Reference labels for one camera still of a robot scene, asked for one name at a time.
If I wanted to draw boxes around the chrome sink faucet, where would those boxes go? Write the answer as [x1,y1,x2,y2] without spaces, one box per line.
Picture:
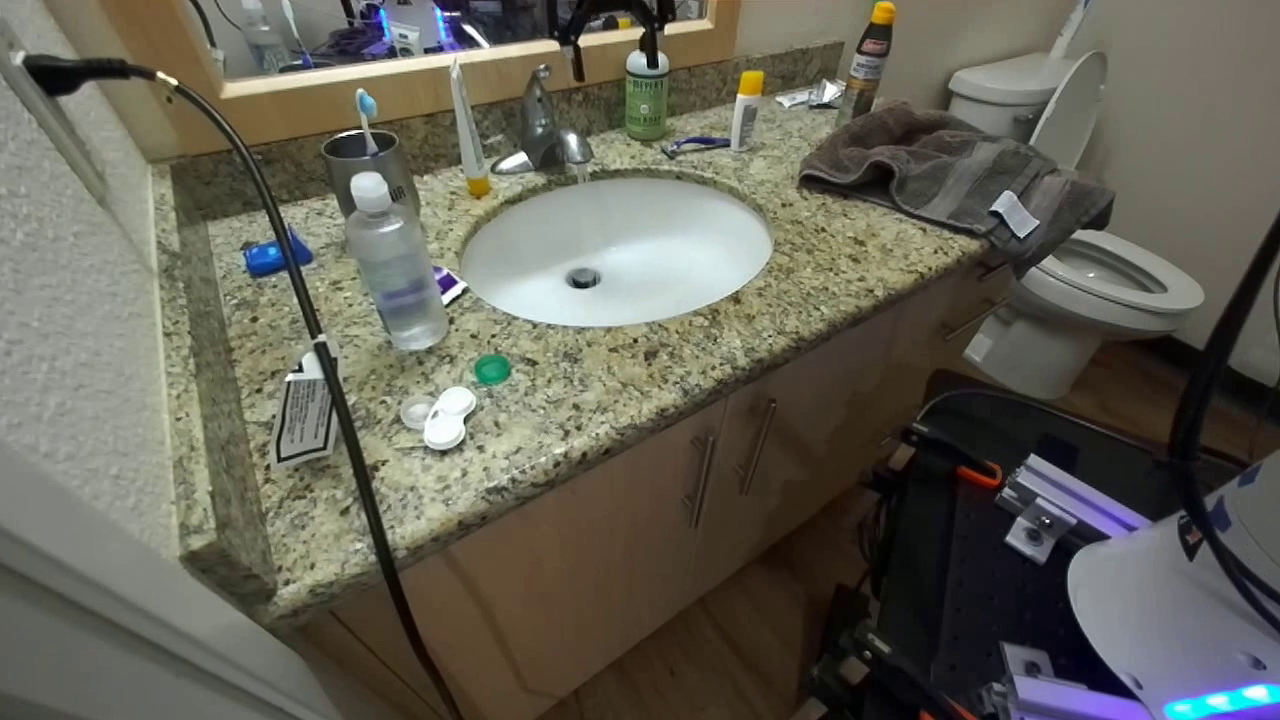
[486,61,594,180]

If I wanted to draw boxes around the green soap pump bottle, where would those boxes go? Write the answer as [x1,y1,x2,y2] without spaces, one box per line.
[618,42,676,146]

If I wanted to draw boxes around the blue razor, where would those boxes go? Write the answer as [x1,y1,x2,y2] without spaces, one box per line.
[654,131,735,160]

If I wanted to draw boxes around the small yellow-capped white bottle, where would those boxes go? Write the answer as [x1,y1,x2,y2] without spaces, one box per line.
[729,67,772,150]

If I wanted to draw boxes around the white tube with yellow cap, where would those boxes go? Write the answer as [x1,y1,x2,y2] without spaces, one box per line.
[445,57,494,202]

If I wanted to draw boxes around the crumpled white wrappers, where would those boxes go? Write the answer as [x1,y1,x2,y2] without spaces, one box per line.
[772,76,849,111]

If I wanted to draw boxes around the white oval sink basin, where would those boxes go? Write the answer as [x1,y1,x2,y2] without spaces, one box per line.
[454,173,776,333]

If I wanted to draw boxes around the orange-capped spray bottle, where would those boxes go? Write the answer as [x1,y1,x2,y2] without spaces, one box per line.
[834,0,901,128]

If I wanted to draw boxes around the white blue toothbrush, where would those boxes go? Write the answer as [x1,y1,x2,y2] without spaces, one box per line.
[348,84,384,160]

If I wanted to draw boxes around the metal toothbrush cup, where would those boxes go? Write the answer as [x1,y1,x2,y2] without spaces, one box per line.
[316,128,422,224]

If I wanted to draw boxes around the small purple packet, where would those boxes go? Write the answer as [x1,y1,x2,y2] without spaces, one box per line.
[433,259,472,311]

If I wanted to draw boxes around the clear bottle with white cap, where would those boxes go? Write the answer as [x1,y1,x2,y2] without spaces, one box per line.
[339,168,450,355]

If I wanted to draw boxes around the gray bath towel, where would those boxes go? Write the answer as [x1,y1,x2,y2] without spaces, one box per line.
[795,99,1120,274]

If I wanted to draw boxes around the green lens case cap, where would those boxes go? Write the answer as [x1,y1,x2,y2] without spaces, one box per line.
[472,346,514,392]

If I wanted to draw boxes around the small blue plastic object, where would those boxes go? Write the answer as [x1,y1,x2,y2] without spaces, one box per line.
[240,231,321,278]

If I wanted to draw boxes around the white contact lens case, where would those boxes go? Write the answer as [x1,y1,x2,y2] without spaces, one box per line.
[396,383,478,455]

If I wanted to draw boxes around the wooden vanity cabinet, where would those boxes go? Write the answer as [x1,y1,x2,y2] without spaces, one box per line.
[282,253,1016,720]

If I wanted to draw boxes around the white toilet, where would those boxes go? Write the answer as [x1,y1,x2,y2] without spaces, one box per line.
[938,0,1212,404]

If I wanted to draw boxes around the orange clamp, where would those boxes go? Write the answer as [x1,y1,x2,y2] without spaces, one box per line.
[917,443,1008,496]

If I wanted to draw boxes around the black robot table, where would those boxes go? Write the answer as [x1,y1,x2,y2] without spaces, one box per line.
[810,383,1280,720]

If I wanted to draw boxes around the white door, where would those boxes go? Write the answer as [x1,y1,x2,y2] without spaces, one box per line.
[0,434,334,720]

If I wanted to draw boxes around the wood-framed wall mirror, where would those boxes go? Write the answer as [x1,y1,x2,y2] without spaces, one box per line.
[94,0,742,150]

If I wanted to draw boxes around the black power cable with plug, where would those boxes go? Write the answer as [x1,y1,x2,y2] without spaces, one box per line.
[11,52,463,720]

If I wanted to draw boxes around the metal cabinet handle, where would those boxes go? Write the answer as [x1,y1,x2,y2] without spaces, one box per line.
[735,389,781,498]
[679,418,723,532]

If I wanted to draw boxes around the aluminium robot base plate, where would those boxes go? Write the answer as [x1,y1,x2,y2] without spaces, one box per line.
[990,452,1174,720]

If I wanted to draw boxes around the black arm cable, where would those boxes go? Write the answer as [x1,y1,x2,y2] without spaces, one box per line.
[1169,210,1280,631]

